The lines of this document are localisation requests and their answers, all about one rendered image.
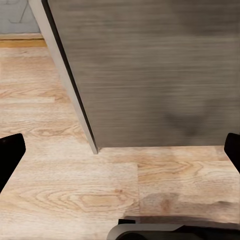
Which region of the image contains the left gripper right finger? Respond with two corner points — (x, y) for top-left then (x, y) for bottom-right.
(224, 132), (240, 173)

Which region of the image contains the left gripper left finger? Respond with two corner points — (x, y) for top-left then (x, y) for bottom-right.
(0, 133), (26, 193)

